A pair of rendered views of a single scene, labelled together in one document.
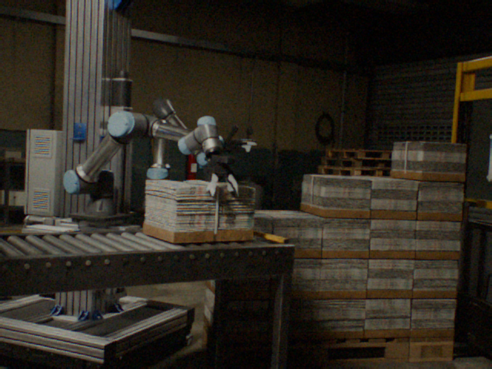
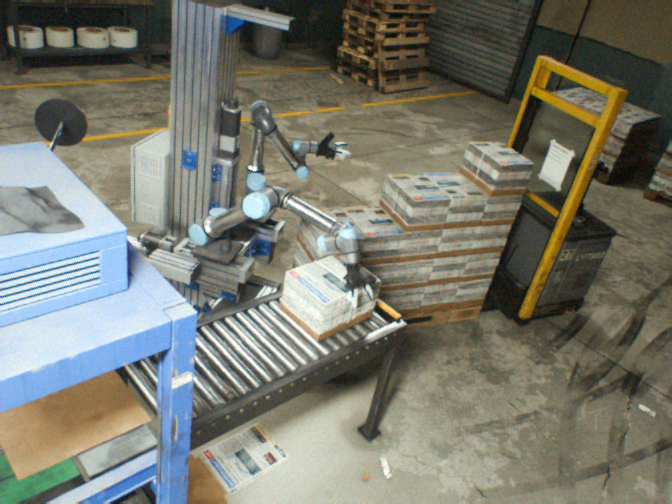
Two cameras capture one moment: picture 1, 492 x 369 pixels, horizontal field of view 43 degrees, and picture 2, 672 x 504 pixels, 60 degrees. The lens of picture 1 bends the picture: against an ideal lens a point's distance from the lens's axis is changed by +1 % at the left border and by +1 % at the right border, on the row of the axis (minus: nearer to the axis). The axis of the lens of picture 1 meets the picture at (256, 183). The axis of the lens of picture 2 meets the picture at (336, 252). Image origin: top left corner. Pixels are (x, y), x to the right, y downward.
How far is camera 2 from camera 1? 1.65 m
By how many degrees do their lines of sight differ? 31
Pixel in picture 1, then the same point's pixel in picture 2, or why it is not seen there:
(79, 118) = (188, 145)
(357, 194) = (437, 211)
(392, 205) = (463, 217)
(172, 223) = (316, 325)
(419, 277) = (469, 267)
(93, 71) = (205, 103)
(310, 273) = (388, 274)
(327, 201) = (411, 219)
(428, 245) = (483, 244)
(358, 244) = (429, 248)
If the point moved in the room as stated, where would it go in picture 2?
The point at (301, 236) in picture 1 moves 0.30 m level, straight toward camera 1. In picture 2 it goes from (386, 248) to (393, 274)
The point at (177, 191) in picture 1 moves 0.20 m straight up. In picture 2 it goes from (325, 306) to (333, 270)
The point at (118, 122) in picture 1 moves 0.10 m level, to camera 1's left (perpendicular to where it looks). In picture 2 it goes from (255, 207) to (233, 205)
